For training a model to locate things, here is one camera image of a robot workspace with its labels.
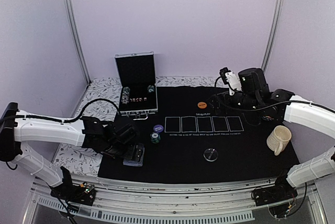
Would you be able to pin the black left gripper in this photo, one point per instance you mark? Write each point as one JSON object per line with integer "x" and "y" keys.
{"x": 130, "y": 153}

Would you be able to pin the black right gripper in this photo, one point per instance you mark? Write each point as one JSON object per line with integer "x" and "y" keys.
{"x": 216, "y": 99}

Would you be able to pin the blue patterned card deck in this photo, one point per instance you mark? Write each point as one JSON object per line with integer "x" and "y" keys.
{"x": 134, "y": 163}

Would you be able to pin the orange big blind button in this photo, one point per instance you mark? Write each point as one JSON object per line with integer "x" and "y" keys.
{"x": 202, "y": 105}

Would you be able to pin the green poker chip pile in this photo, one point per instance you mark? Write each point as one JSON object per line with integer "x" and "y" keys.
{"x": 155, "y": 137}

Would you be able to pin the purple small blind button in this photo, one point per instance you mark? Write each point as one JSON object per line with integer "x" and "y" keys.
{"x": 158, "y": 128}

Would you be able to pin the long poker chip stack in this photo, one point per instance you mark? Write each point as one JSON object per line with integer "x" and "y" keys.
{"x": 125, "y": 95}

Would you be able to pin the clear dealer button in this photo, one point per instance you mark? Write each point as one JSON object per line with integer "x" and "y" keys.
{"x": 210, "y": 154}

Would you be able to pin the short poker chip stack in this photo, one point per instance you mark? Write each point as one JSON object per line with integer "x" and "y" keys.
{"x": 151, "y": 88}

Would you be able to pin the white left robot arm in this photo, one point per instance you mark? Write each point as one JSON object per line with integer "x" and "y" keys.
{"x": 19, "y": 127}

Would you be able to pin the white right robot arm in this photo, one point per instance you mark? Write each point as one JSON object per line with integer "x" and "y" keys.
{"x": 313, "y": 124}

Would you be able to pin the black poker mat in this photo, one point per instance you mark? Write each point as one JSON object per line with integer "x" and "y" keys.
{"x": 239, "y": 138}

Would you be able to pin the red dice row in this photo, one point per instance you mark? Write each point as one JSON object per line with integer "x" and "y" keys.
{"x": 138, "y": 99}

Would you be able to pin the red patterned round tin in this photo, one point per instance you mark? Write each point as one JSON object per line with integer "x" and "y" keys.
{"x": 267, "y": 117}

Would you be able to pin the aluminium poker chip case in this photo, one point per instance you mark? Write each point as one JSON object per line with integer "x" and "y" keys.
{"x": 137, "y": 71}

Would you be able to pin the floral white tablecloth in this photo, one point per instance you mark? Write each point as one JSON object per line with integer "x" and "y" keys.
{"x": 83, "y": 161}

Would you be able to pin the cream ribbed mug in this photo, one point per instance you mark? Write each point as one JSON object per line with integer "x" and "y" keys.
{"x": 278, "y": 139}

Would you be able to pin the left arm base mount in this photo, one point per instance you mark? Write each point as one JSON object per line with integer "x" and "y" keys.
{"x": 83, "y": 194}

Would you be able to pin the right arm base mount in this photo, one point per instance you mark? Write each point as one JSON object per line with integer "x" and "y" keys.
{"x": 280, "y": 191}

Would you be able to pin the right aluminium frame post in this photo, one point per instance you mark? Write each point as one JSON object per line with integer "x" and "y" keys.
{"x": 271, "y": 39}

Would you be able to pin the aluminium frame post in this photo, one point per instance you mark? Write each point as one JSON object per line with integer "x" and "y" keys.
{"x": 76, "y": 39}
{"x": 271, "y": 39}

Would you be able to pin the left aluminium frame post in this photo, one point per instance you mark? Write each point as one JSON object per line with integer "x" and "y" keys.
{"x": 76, "y": 39}

